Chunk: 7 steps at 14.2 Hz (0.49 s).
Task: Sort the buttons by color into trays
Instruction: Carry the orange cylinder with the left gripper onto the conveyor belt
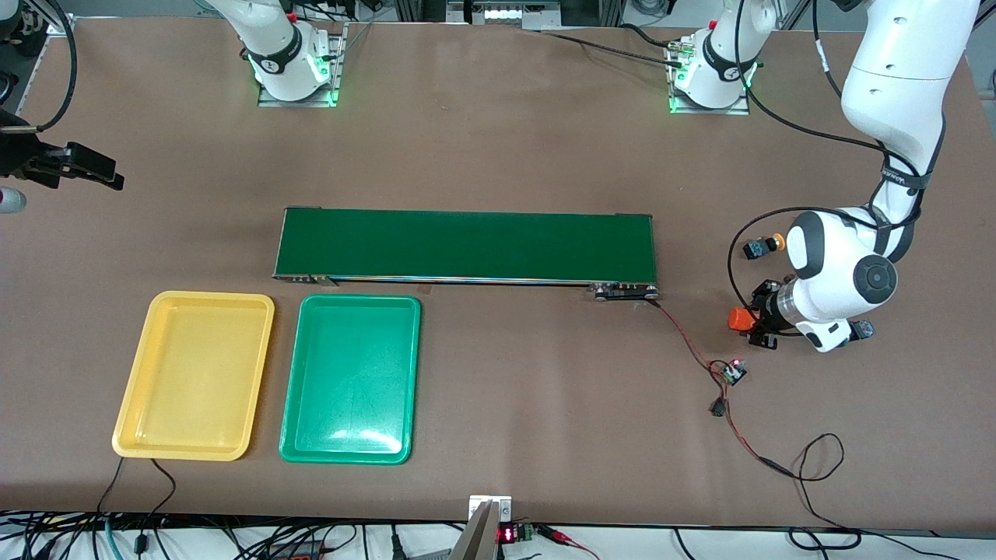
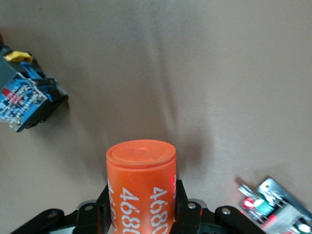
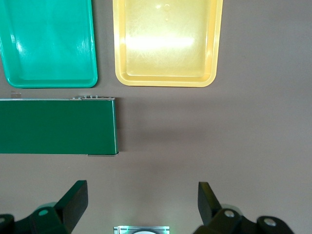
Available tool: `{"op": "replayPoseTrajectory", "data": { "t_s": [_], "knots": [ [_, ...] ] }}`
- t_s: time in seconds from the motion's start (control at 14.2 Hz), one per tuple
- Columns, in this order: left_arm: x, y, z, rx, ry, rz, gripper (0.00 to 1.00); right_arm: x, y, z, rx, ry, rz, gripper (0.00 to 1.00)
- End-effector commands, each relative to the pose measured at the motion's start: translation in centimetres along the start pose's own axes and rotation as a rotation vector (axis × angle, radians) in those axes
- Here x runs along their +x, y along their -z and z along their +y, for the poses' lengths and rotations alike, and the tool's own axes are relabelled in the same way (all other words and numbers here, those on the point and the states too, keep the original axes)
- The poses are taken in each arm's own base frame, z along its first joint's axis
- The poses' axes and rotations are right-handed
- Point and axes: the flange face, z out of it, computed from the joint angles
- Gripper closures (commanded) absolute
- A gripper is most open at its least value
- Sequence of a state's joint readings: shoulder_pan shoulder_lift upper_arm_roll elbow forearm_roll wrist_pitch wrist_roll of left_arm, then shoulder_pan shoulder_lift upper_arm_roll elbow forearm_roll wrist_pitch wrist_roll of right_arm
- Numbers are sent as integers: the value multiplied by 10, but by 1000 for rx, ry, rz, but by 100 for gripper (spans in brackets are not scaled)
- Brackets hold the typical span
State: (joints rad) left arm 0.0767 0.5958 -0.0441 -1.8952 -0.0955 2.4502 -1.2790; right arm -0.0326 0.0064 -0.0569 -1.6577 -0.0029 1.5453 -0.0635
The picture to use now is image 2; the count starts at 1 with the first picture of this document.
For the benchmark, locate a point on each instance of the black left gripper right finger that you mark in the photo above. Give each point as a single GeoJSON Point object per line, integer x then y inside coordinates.
{"type": "Point", "coordinates": [187, 219]}

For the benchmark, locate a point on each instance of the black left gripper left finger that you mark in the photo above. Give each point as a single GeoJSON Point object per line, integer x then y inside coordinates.
{"type": "Point", "coordinates": [92, 219]}

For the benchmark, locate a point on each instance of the orange cylinder marked 4680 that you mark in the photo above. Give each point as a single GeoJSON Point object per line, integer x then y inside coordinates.
{"type": "Point", "coordinates": [141, 182]}

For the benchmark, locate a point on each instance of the yellow push button switch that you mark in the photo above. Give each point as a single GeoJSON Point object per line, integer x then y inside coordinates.
{"type": "Point", "coordinates": [26, 97]}

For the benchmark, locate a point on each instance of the small motor controller board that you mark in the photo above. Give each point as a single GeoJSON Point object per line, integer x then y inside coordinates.
{"type": "Point", "coordinates": [268, 207]}

